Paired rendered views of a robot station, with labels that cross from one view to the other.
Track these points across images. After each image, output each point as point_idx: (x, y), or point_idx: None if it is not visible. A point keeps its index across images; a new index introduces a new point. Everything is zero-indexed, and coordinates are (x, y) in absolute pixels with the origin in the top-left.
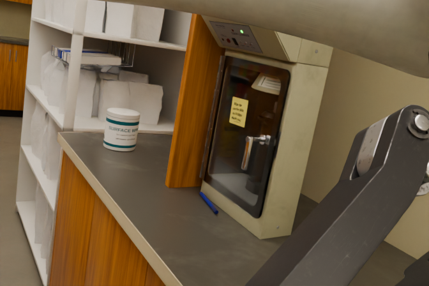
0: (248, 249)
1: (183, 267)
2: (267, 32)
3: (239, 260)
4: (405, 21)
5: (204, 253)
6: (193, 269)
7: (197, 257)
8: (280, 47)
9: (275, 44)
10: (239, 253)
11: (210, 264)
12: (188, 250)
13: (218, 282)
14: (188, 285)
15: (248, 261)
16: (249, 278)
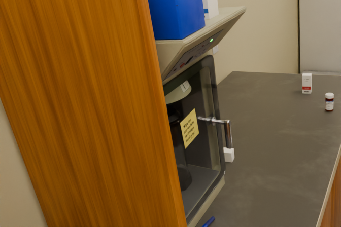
0: (247, 181)
1: (314, 190)
2: (230, 26)
3: (268, 178)
4: None
5: (283, 192)
6: (309, 186)
7: (294, 191)
8: (225, 35)
9: (224, 34)
10: (259, 182)
11: (292, 184)
12: (293, 199)
13: (303, 173)
14: (326, 179)
15: (263, 175)
16: (280, 167)
